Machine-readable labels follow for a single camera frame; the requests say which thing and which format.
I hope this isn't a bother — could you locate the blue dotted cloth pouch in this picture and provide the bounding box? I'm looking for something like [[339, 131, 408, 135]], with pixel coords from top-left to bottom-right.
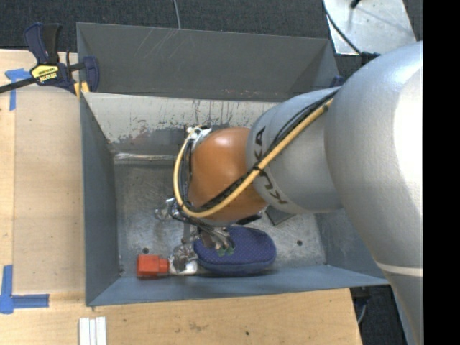
[[193, 226, 278, 277]]

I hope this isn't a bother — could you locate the pale wood board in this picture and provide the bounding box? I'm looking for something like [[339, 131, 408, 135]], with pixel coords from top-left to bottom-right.
[[12, 84, 88, 297]]

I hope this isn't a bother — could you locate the dark grey flat block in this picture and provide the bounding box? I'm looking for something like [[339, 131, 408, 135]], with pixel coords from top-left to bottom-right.
[[265, 206, 296, 226]]

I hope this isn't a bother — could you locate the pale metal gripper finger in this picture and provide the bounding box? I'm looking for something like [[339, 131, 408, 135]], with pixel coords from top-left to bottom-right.
[[173, 244, 198, 262], [167, 259, 199, 276]]

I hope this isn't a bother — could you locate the grey metal bin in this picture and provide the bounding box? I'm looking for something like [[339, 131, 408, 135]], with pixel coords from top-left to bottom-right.
[[75, 22, 392, 308]]

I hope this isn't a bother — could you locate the red-orange small block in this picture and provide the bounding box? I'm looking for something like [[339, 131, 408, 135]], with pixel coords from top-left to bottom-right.
[[136, 254, 170, 278]]

